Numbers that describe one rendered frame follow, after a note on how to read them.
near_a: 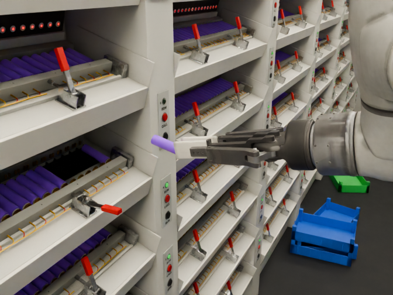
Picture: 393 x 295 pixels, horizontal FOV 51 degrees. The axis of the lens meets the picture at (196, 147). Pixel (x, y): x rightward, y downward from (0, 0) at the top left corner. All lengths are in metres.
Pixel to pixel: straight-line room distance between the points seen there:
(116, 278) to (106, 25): 0.50
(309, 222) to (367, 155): 1.82
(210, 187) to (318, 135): 0.67
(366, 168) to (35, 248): 0.49
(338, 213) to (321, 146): 2.10
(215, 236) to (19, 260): 0.79
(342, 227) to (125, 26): 1.81
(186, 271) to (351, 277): 1.15
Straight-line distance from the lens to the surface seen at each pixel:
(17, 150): 0.59
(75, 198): 0.73
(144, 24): 0.78
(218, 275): 1.48
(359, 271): 2.23
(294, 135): 0.59
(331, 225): 2.36
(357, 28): 0.49
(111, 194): 0.79
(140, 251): 0.95
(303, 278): 2.11
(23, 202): 0.72
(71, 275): 0.85
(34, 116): 0.63
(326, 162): 0.58
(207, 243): 1.30
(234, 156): 0.61
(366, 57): 0.48
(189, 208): 1.10
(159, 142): 0.72
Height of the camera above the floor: 1.31
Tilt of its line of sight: 22 degrees down
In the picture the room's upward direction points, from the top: straight up
